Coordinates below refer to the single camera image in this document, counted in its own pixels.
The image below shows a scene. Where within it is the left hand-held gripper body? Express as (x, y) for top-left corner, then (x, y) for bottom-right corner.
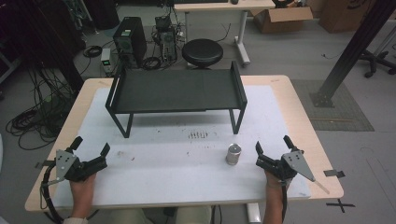
(40, 149), (109, 188)

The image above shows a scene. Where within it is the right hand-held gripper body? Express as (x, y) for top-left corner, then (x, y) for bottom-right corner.
(255, 149), (331, 195)

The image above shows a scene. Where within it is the silver metal can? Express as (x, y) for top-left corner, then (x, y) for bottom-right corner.
(225, 142), (243, 166)

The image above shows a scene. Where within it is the black metal shelf rack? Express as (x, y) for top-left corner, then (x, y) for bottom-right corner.
(105, 60), (248, 139)

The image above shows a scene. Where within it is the person's left hand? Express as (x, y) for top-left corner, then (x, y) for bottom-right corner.
(69, 173), (98, 203)

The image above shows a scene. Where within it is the person's right hand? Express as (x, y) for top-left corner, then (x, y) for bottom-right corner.
(263, 169), (292, 194)

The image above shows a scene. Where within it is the black tape strip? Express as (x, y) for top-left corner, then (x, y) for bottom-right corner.
(322, 169), (347, 179)

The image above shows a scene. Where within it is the white table leg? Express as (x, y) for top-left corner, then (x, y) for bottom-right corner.
(247, 203), (262, 224)

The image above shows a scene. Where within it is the grey floor mat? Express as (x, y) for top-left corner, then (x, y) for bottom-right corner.
(290, 78), (375, 133)

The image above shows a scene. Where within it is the black tape cross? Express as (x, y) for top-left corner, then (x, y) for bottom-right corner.
(325, 198), (356, 214)

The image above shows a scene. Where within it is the white table mat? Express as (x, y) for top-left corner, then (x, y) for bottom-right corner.
(51, 85), (312, 209)

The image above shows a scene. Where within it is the grey power supply unit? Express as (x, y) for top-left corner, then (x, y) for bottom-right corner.
(100, 48), (113, 76)

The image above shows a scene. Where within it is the black round stool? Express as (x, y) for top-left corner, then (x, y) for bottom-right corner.
(181, 37), (224, 70)

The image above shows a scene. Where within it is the black computer tower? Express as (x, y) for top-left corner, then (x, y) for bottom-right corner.
(112, 16), (148, 69)

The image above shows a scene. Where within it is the dark curtain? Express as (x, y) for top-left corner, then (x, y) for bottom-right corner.
(0, 0), (87, 94)

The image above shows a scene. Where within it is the black office chair base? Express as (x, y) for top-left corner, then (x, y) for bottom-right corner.
(358, 49), (396, 79)

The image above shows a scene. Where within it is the open cardboard box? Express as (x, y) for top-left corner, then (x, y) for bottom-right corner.
(249, 6), (314, 35)

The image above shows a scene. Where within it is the open computer case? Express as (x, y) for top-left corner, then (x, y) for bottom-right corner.
(154, 15), (178, 63)

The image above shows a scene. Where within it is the closed cardboard box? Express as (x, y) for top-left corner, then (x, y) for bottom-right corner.
(318, 0), (376, 35)

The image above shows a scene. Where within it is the white desk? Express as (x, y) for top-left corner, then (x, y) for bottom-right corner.
(173, 0), (276, 67)

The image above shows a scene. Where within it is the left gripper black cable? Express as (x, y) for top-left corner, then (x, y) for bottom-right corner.
(39, 161), (101, 224)

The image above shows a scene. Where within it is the pile of black cables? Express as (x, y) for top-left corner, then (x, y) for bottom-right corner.
(5, 66), (82, 151)

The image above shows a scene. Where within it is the coiled black cable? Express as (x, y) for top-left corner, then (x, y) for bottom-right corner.
(82, 45), (104, 59)
(141, 56), (163, 71)

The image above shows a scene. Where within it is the black metal frame post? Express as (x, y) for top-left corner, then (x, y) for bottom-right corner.
(309, 0), (396, 108)

